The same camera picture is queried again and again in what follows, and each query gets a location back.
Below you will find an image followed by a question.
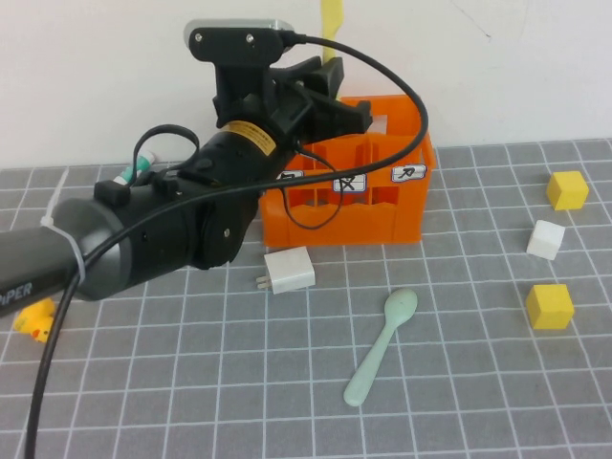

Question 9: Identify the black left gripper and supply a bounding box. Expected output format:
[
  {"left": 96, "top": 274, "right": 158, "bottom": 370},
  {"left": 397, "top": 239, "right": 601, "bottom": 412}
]
[{"left": 212, "top": 55, "right": 374, "bottom": 145}]

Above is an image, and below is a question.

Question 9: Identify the yellow plastic knife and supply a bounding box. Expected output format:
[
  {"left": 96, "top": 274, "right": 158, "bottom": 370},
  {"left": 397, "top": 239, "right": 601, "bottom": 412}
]
[{"left": 318, "top": 0, "right": 345, "bottom": 63}]

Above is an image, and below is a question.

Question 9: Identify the mint green plastic spoon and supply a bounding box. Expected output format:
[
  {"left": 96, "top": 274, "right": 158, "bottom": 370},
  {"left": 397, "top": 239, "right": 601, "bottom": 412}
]
[{"left": 343, "top": 287, "right": 420, "bottom": 407}]

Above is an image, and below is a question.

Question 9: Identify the orange plastic cutlery holder crate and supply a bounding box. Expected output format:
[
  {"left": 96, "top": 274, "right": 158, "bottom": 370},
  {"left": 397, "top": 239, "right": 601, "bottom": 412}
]
[{"left": 257, "top": 94, "right": 437, "bottom": 249}]

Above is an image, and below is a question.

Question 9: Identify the white power adapter plug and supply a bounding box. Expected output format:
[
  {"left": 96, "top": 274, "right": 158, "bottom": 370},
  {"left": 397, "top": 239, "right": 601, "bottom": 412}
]
[{"left": 252, "top": 246, "right": 317, "bottom": 296}]

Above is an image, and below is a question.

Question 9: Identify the white green glue stick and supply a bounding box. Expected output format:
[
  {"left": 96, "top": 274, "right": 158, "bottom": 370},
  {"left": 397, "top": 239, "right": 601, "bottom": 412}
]
[{"left": 117, "top": 151, "right": 158, "bottom": 186}]

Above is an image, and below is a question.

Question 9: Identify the yellow cube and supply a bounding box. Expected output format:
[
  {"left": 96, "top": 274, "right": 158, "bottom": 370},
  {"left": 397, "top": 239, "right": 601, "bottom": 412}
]
[
  {"left": 546, "top": 170, "right": 591, "bottom": 212},
  {"left": 525, "top": 283, "right": 576, "bottom": 331}
]

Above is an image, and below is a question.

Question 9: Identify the white cube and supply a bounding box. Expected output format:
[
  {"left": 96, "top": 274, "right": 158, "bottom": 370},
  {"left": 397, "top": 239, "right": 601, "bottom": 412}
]
[{"left": 526, "top": 219, "right": 567, "bottom": 262}]

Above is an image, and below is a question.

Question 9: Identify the white zip tie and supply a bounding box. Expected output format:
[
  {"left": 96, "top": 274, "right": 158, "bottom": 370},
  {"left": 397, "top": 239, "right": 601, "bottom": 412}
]
[{"left": 40, "top": 169, "right": 88, "bottom": 283}]

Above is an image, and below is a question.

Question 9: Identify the grey grid tablecloth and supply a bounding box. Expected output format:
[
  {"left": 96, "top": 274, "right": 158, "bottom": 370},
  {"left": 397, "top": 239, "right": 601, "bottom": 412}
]
[{"left": 0, "top": 138, "right": 612, "bottom": 459}]

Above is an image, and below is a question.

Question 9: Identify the yellow rubber duck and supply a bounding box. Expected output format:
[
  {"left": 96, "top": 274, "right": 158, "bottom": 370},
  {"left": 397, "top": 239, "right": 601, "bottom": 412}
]
[{"left": 12, "top": 298, "right": 55, "bottom": 344}]

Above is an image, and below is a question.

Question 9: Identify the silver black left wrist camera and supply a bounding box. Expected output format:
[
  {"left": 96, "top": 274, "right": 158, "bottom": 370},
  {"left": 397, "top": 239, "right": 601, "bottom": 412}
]
[{"left": 184, "top": 17, "right": 295, "bottom": 63}]

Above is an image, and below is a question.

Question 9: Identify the thin black left gripper wire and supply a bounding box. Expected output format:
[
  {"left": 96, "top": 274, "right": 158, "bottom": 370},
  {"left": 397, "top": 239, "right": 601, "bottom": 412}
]
[{"left": 280, "top": 141, "right": 341, "bottom": 231}]

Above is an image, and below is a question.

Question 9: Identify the black left arm loop cable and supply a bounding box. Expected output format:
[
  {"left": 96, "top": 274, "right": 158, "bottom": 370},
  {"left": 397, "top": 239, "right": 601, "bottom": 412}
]
[{"left": 132, "top": 124, "right": 201, "bottom": 186}]

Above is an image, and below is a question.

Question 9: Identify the black left camera cable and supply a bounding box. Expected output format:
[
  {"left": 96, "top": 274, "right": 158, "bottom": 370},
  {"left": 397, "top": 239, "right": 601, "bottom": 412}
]
[{"left": 22, "top": 31, "right": 429, "bottom": 459}]

